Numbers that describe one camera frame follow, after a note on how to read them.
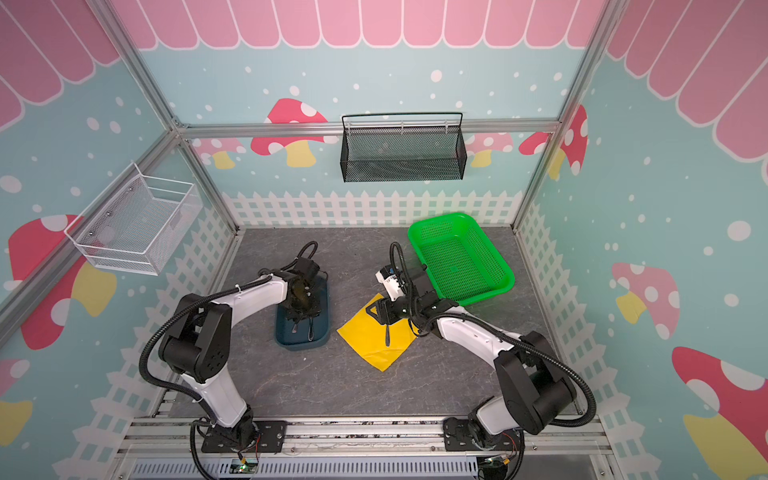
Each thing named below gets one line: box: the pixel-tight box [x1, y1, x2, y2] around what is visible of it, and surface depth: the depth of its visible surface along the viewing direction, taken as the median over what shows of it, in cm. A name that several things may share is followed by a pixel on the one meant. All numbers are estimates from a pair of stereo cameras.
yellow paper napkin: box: [337, 293, 420, 372], surface depth 92 cm
